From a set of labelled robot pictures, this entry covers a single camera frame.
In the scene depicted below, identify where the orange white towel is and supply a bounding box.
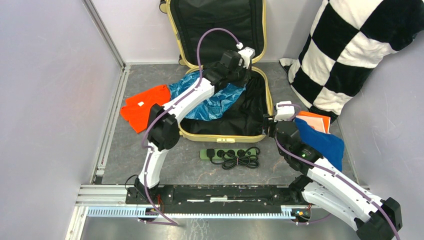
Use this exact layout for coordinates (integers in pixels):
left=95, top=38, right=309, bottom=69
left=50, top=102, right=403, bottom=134
left=296, top=111, right=331, bottom=134

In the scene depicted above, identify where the wrist white camera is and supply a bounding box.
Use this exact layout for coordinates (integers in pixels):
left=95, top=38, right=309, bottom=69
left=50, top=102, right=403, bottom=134
left=236, top=42, right=256, bottom=69
left=274, top=101, right=295, bottom=122

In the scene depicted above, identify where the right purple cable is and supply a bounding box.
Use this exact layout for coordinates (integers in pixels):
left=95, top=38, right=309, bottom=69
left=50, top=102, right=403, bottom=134
left=274, top=103, right=402, bottom=240

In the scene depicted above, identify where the orange red t-shirt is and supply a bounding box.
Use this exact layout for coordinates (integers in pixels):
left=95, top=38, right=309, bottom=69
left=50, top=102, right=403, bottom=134
left=120, top=84, right=171, bottom=134

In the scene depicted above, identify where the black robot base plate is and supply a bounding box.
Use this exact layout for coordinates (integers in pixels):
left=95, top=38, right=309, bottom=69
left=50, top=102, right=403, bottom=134
left=149, top=184, right=310, bottom=215

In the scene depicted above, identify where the blue cloth garment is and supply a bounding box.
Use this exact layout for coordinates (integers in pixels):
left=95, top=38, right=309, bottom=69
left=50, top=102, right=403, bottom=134
left=294, top=117, right=345, bottom=171

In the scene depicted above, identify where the purple cable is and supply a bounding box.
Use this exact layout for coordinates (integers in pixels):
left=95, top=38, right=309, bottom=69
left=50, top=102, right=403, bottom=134
left=140, top=27, right=244, bottom=226
left=274, top=103, right=402, bottom=240

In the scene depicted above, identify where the aluminium frame rail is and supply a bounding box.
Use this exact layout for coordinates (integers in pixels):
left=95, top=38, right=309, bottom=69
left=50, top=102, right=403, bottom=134
left=82, top=0, right=126, bottom=68

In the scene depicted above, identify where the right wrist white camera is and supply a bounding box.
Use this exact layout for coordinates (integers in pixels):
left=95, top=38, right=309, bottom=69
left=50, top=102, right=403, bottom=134
left=274, top=101, right=295, bottom=122

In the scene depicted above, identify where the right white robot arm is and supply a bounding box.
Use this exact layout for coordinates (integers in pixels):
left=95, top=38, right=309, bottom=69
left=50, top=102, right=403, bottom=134
left=262, top=114, right=403, bottom=240

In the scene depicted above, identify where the black white checkered blanket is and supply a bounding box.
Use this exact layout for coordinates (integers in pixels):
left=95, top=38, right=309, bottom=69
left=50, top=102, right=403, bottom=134
left=279, top=0, right=424, bottom=121

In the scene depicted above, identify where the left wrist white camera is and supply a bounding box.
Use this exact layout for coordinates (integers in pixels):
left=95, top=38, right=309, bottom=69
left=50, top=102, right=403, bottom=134
left=236, top=42, right=256, bottom=69

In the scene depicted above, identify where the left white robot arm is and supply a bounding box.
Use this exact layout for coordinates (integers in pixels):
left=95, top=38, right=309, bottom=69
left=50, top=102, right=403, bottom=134
left=136, top=47, right=255, bottom=204

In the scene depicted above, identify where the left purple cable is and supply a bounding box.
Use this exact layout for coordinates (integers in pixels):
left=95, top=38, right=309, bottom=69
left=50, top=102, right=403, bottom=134
left=140, top=27, right=244, bottom=226

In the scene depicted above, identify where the green power strip with cable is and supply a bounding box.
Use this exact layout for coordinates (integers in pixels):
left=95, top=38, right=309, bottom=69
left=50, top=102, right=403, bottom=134
left=199, top=146, right=261, bottom=170

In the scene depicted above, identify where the yellow hard-shell suitcase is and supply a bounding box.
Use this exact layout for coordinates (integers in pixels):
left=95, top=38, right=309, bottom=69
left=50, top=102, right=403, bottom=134
left=159, top=0, right=273, bottom=143

